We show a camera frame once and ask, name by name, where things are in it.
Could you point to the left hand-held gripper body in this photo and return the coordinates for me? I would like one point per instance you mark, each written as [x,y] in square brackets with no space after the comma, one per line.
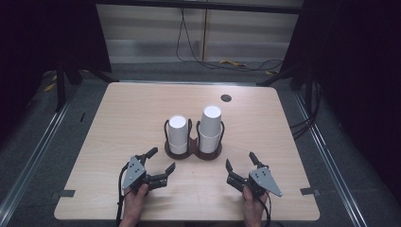
[134,175]

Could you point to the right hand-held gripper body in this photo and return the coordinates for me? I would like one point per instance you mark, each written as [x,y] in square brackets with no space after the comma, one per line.
[263,179]

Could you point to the dark brown double cup holder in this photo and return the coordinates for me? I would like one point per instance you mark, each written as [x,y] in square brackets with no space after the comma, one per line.
[193,147]

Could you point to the person's right hand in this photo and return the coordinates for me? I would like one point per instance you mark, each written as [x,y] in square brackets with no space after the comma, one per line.
[254,206]

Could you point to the person's left hand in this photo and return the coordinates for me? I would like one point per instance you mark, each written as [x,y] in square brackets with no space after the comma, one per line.
[134,203]

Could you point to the white paper cup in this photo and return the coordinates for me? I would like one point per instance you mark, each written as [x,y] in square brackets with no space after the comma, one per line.
[208,145]
[178,129]
[210,121]
[178,149]

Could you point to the grey tape piece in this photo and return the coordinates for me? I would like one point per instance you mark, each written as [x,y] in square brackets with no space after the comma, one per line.
[309,191]
[65,193]

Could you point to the dark round table grommet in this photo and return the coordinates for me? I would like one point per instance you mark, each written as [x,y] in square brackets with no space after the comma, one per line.
[226,98]

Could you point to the black tape strip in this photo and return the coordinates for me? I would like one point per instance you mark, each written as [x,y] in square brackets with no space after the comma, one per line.
[82,117]

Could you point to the black metal stand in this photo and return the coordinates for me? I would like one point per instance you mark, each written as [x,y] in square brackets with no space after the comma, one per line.
[60,88]
[309,91]

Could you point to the yellow tape piece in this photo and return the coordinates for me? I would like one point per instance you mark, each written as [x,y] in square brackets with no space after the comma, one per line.
[231,63]
[270,72]
[49,87]

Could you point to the dark curtain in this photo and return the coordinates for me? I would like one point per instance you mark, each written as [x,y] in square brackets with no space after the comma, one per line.
[38,47]
[356,78]

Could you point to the metal floor rail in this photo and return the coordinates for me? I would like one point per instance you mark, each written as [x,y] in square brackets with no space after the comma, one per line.
[31,160]
[327,164]

